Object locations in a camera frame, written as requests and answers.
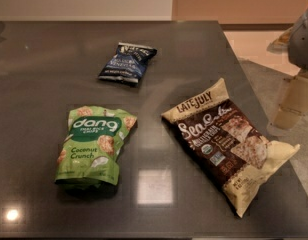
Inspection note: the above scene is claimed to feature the green Dang coconut chips bag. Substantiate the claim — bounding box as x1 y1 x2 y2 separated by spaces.
55 106 137 190

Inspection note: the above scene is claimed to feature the Late July brown chip bag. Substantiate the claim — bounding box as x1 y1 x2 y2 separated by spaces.
162 79 300 216

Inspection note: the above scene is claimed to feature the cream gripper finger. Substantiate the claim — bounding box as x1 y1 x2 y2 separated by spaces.
267 107 302 136

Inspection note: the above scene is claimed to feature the blue chip bag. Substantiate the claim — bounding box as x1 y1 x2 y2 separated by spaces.
98 42 157 84

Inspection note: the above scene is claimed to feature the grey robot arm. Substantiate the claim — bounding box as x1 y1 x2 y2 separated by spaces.
267 8 308 136

